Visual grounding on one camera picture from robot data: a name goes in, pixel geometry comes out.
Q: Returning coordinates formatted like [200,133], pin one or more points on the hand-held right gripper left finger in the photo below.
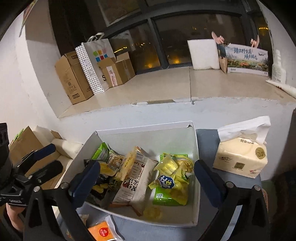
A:
[84,184]

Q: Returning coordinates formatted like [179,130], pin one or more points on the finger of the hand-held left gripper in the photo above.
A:
[49,168]
[44,151]

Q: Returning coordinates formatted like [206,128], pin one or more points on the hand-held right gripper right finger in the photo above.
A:
[208,185]

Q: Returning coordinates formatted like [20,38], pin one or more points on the dark chip packet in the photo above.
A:
[100,187]

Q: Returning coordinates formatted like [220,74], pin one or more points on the green packet with blue label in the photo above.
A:
[172,183]

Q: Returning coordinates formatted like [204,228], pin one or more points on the small green seaweed packet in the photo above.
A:
[101,151]

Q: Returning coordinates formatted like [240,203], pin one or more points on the beige illustrated snack packet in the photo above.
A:
[115,161]

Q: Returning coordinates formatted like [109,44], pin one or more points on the large green seaweed packet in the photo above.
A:
[167,197]

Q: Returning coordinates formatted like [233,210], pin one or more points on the yellow jelly cup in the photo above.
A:
[152,212]
[168,167]

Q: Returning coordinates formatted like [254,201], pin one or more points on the yellow snack packet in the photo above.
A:
[126,163]

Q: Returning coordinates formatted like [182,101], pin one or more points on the orange biscuit packet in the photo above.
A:
[101,231]

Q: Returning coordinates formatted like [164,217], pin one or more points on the white brown printed snack packet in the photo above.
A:
[136,184]

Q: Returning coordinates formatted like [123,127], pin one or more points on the white cardboard box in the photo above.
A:
[148,136]

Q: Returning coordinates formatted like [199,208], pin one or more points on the person's left hand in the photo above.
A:
[14,216]

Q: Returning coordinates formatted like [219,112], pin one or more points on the flat brown cardboard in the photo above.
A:
[25,148]

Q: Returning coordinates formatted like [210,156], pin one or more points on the cream leather sofa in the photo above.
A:
[64,146]

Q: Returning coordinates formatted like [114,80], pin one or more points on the beige tissue pack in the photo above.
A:
[240,155]

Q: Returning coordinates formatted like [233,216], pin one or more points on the large brown cardboard box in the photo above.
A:
[71,80]

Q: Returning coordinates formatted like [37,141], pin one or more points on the white dotted paper bag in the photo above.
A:
[97,67]

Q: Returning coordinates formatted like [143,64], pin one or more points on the small open cardboard box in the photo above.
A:
[118,69]

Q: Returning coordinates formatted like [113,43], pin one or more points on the brown paper bag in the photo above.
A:
[223,65]

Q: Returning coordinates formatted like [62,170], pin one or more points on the white foam box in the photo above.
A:
[203,54]

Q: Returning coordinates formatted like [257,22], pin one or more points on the landscape printed gift box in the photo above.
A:
[246,59]

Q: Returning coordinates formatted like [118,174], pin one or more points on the white spray bottle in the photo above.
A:
[278,68]

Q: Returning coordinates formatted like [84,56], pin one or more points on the dark framed window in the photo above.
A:
[185,27]

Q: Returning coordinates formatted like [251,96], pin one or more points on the wall poster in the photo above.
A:
[26,14]

